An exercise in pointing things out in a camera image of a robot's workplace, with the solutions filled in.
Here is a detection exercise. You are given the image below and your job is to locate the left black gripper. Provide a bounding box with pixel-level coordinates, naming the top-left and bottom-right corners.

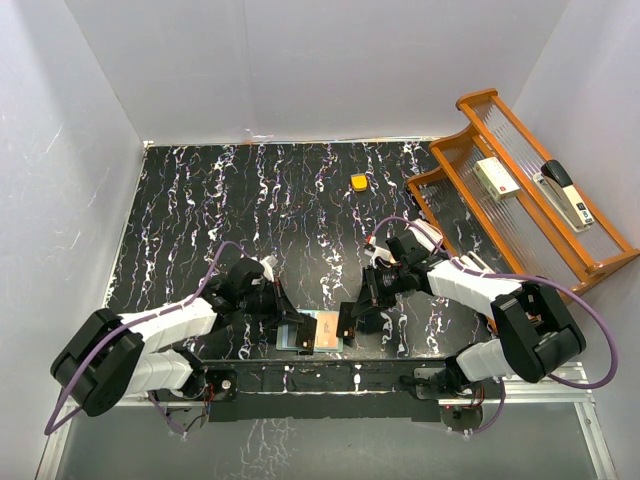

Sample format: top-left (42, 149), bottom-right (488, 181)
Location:
top-left (238, 277), bottom-right (303, 327)

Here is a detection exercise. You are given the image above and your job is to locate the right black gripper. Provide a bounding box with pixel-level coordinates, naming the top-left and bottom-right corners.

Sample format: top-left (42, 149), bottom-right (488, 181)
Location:
top-left (352, 263), bottom-right (410, 317)

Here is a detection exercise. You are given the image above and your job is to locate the green card holder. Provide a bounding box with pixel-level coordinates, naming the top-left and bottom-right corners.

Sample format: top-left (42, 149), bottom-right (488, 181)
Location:
top-left (276, 310), bottom-right (344, 354)

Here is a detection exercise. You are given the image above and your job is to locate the black credit card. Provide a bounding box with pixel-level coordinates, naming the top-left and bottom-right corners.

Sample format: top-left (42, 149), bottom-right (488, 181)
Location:
top-left (295, 323), bottom-right (316, 352)
top-left (336, 302), bottom-right (357, 339)

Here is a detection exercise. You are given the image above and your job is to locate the gold credit card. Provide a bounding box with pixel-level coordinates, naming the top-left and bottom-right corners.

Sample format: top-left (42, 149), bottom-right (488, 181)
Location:
top-left (314, 311), bottom-right (342, 351)

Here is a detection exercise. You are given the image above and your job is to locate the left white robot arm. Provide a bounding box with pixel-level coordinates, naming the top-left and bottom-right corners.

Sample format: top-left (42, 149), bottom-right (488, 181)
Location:
top-left (50, 257), bottom-right (317, 417)

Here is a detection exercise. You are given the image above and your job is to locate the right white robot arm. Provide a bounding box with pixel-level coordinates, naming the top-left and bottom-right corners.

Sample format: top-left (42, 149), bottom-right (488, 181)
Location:
top-left (351, 228), bottom-right (586, 397)

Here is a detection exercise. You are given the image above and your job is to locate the yellow small block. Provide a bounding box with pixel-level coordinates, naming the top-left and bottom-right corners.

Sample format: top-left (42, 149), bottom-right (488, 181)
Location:
top-left (350, 174), bottom-right (369, 192)

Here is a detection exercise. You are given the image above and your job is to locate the wooden tiered shelf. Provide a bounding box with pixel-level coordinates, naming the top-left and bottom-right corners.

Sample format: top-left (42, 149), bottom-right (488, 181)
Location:
top-left (407, 89), bottom-right (639, 295)

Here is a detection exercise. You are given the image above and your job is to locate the white staple box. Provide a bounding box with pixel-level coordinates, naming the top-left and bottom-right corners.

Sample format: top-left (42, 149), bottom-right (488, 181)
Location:
top-left (473, 157), bottom-right (519, 202)

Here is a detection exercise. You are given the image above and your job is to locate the black beige stapler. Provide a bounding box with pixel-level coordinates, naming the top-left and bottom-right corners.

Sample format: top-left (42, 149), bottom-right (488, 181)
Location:
top-left (533, 159), bottom-right (594, 233)

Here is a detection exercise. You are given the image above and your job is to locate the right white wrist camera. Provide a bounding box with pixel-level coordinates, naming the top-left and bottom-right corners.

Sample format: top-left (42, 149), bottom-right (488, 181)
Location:
top-left (364, 241), bottom-right (395, 266)

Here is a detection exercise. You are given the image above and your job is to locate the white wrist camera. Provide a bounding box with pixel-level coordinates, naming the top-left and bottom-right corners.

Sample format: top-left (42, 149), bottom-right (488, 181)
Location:
top-left (260, 255), bottom-right (278, 282)
top-left (364, 241), bottom-right (395, 266)

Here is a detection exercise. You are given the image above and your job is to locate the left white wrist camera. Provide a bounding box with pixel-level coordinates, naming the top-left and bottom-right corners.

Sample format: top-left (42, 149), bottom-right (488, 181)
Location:
top-left (260, 255), bottom-right (278, 282)

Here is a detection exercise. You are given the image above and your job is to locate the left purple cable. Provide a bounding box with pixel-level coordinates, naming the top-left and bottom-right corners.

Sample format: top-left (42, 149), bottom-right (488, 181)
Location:
top-left (43, 241), bottom-right (251, 436)

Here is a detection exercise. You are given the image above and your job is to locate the purple cable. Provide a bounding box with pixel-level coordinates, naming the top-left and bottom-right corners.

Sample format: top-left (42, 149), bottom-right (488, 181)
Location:
top-left (369, 217), bottom-right (620, 436)
top-left (43, 241), bottom-right (251, 436)

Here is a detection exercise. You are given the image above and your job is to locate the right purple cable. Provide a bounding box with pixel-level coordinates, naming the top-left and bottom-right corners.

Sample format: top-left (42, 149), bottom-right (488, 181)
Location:
top-left (369, 217), bottom-right (620, 436)

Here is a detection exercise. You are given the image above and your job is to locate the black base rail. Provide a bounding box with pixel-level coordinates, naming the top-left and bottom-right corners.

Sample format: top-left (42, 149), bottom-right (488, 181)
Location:
top-left (164, 357), bottom-right (506, 426)

